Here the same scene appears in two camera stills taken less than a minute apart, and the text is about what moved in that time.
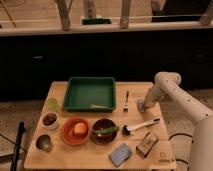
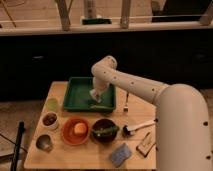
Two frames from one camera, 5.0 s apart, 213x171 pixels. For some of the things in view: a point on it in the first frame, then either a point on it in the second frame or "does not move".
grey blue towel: [141, 105] -> [93, 92]
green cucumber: [106, 130] does not move
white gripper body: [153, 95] -> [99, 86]
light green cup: [52, 104] does not move
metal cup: [43, 142] does not move
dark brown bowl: [103, 138] does not move
